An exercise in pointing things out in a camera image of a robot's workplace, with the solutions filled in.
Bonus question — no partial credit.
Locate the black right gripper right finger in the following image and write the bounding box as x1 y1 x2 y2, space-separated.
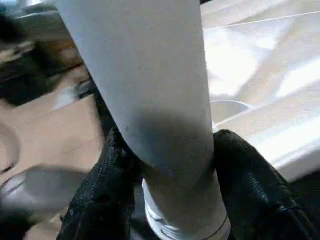
212 128 320 240

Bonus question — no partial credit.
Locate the white plastic table leg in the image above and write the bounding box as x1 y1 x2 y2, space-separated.
56 0 232 240

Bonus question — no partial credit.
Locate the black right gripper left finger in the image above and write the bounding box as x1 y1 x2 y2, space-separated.
56 127 142 240

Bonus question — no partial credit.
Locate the silver robot leg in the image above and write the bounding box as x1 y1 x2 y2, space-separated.
0 167 88 218

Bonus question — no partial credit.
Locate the white plastic table top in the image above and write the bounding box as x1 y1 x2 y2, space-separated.
199 0 320 183

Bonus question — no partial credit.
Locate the black work mat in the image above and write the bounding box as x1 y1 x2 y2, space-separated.
92 82 320 240

